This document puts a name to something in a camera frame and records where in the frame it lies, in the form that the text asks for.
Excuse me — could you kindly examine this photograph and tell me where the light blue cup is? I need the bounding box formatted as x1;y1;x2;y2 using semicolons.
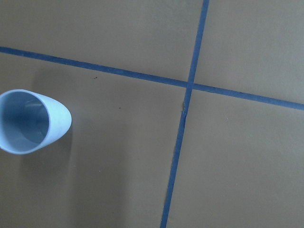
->
0;89;72;155

